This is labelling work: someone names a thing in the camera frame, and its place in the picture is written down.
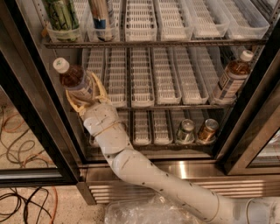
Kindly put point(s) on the top wire shelf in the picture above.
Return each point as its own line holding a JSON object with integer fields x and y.
{"x": 124, "y": 44}

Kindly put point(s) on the right copper can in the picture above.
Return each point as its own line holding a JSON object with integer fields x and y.
{"x": 207, "y": 130}

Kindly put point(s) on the wire shelf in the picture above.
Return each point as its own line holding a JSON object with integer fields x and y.
{"x": 124, "y": 44}
{"x": 160, "y": 107}

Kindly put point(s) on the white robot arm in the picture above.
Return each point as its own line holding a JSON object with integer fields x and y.
{"x": 133, "y": 167}

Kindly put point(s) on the blue beige bottle top shelf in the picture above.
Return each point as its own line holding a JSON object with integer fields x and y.
{"x": 103, "y": 18}

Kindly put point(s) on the white tray under bottle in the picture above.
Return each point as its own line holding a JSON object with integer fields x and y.
{"x": 93, "y": 60}
{"x": 208, "y": 60}

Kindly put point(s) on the silver green can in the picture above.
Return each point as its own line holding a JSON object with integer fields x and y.
{"x": 185, "y": 132}

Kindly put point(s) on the left glass fridge door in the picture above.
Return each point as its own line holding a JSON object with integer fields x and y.
{"x": 39, "y": 142}

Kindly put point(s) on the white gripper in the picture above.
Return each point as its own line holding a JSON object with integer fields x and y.
{"x": 100, "y": 118}

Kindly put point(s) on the glass fridge door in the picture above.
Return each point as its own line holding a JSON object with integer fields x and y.
{"x": 255, "y": 118}
{"x": 39, "y": 142}

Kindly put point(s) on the tea bottle white cap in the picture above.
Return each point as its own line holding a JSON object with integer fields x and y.
{"x": 74, "y": 79}
{"x": 235, "y": 73}

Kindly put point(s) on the white tray under left bottle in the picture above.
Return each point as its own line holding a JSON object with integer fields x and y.
{"x": 93, "y": 60}

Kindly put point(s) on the white tray under right bottle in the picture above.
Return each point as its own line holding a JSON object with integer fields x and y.
{"x": 208, "y": 60}

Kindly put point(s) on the middle wire shelf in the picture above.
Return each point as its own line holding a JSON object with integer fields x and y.
{"x": 160, "y": 107}

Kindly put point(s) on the white tray shelf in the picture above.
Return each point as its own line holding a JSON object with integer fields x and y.
{"x": 142, "y": 94}
{"x": 165, "y": 78}
{"x": 115, "y": 76}
{"x": 192, "y": 86}

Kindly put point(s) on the green bottle top shelf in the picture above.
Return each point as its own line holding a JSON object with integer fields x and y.
{"x": 62, "y": 14}

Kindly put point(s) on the right glass fridge door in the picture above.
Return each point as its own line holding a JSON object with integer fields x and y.
{"x": 255, "y": 118}

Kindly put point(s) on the clear plastic container on floor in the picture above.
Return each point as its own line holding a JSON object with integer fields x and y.
{"x": 154, "y": 210}

